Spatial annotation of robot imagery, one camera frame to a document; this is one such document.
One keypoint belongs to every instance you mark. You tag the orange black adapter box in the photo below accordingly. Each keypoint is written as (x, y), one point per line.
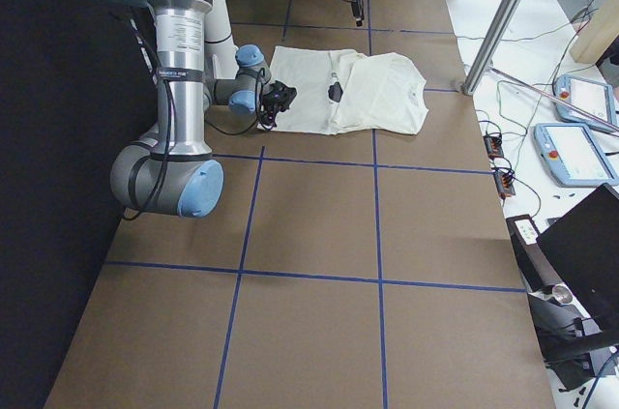
(504, 182)
(493, 146)

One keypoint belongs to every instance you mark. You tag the far teach pendant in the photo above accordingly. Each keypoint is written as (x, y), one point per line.
(595, 97)

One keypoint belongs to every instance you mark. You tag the near teach pendant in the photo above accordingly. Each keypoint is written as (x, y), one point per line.
(572, 155)

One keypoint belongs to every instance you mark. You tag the teach pendant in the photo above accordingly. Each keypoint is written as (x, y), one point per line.
(572, 155)
(595, 97)

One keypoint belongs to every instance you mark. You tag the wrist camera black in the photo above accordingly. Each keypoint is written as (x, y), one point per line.
(282, 96)

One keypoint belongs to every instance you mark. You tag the black laptop monitor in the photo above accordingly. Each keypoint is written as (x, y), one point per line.
(582, 246)

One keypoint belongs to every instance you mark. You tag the wooden board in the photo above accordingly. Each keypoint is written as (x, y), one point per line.
(598, 34)

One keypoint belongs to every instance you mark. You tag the aluminium frame post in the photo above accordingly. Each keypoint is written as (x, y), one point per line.
(494, 34)

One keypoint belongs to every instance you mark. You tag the cream long-sleeve cat shirt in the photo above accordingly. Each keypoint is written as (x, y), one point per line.
(340, 91)

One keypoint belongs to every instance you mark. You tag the black camera stand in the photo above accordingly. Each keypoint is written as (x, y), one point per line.
(576, 348)

